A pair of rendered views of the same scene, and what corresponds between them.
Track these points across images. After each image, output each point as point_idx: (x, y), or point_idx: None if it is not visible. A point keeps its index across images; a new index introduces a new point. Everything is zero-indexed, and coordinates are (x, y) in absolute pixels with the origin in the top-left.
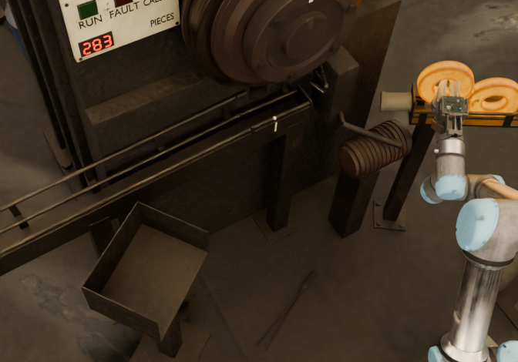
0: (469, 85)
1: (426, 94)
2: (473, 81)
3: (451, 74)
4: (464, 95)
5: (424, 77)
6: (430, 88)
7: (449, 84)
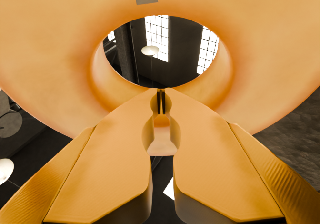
0: (49, 111)
1: (297, 13)
2: (52, 127)
3: (163, 144)
4: (6, 49)
5: (277, 120)
6: (255, 74)
7: (152, 105)
